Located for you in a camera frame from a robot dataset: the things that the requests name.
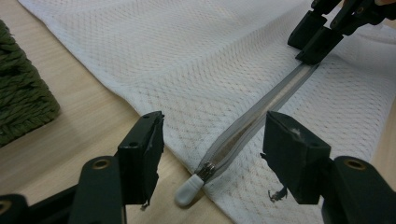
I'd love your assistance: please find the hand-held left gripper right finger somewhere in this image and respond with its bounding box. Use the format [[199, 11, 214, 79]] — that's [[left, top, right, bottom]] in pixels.
[[261, 110, 396, 224]]

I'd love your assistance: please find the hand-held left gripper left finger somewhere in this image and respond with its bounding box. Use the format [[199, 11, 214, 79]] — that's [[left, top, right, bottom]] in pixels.
[[68, 110, 165, 224]]

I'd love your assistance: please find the white mesh laundry bag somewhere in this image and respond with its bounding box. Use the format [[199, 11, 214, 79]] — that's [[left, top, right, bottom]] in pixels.
[[18, 0, 396, 224]]

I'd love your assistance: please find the green woven basket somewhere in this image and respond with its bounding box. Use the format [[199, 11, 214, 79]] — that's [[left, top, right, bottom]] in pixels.
[[0, 19, 61, 148]]

